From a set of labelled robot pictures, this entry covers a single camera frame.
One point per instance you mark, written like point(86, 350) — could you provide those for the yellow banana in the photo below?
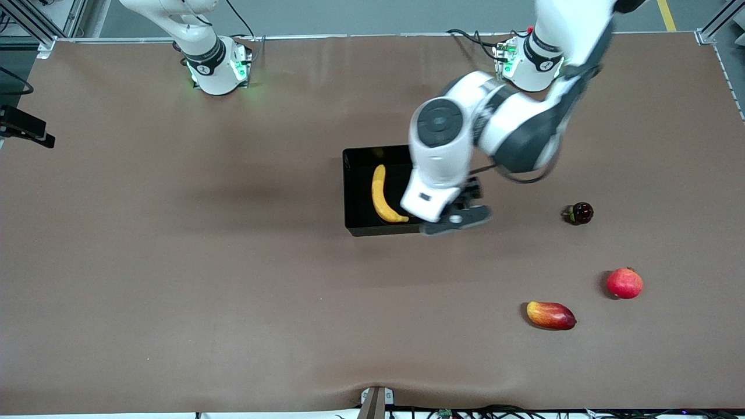
point(379, 201)

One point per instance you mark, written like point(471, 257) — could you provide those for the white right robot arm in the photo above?
point(204, 64)

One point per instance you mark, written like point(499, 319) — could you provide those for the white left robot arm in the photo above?
point(524, 128)

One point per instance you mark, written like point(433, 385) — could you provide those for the black plastic box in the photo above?
point(358, 192)

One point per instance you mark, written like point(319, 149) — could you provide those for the dark purple mangosteen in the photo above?
point(580, 213)

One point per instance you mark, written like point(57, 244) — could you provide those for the red yellow mango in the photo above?
point(551, 316)

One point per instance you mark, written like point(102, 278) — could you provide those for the red pomegranate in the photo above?
point(624, 284)

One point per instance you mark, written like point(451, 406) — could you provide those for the grey metal camera post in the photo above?
point(375, 402)

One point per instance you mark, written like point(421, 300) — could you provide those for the aluminium frame profile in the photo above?
point(35, 23)
point(719, 23)

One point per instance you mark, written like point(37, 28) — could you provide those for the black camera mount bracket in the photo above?
point(23, 125)

